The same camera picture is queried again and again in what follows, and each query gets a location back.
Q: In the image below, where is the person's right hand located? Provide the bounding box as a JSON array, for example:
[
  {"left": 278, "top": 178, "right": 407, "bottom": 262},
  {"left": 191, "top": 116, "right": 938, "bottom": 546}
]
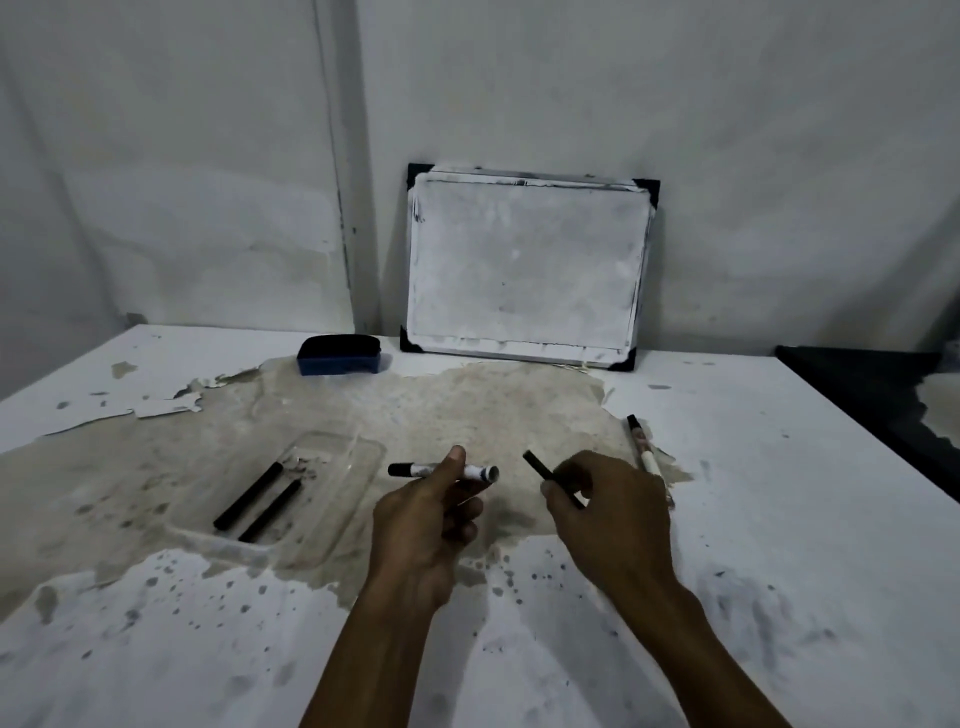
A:
[{"left": 540, "top": 450, "right": 680, "bottom": 610}]

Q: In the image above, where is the person's left hand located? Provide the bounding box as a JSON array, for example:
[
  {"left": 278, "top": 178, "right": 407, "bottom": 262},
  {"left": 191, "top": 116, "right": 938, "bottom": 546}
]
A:
[{"left": 369, "top": 445, "right": 486, "bottom": 606}]

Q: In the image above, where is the white marker with black cap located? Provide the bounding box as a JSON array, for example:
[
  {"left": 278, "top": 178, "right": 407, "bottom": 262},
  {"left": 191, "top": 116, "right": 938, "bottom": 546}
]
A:
[
  {"left": 626, "top": 414, "right": 666, "bottom": 481},
  {"left": 387, "top": 462, "right": 500, "bottom": 483}
]

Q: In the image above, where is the black marker refill stick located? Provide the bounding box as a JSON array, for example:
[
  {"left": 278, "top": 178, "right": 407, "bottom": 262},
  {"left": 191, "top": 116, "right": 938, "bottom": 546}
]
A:
[
  {"left": 213, "top": 462, "right": 286, "bottom": 531},
  {"left": 238, "top": 479, "right": 303, "bottom": 543},
  {"left": 522, "top": 450, "right": 586, "bottom": 511}
]

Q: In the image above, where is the person's left forearm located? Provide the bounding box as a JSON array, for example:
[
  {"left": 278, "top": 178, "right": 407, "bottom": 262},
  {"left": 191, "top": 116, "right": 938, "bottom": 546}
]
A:
[{"left": 300, "top": 571, "right": 455, "bottom": 728}]

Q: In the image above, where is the person's right forearm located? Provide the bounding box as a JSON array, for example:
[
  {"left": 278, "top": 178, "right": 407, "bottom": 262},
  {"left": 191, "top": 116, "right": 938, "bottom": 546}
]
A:
[{"left": 600, "top": 581, "right": 793, "bottom": 728}]

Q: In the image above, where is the blue whiteboard eraser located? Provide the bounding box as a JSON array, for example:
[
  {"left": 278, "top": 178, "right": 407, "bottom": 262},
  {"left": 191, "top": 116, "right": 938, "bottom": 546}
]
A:
[{"left": 296, "top": 334, "right": 383, "bottom": 377}]

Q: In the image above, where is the clear plastic tray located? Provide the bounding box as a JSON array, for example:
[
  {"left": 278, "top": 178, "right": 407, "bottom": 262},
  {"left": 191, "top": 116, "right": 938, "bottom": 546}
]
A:
[{"left": 166, "top": 429, "right": 388, "bottom": 569}]

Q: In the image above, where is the small whiteboard with black corners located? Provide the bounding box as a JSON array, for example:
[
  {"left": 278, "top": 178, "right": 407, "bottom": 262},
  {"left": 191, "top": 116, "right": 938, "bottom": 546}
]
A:
[{"left": 399, "top": 162, "right": 662, "bottom": 373}]

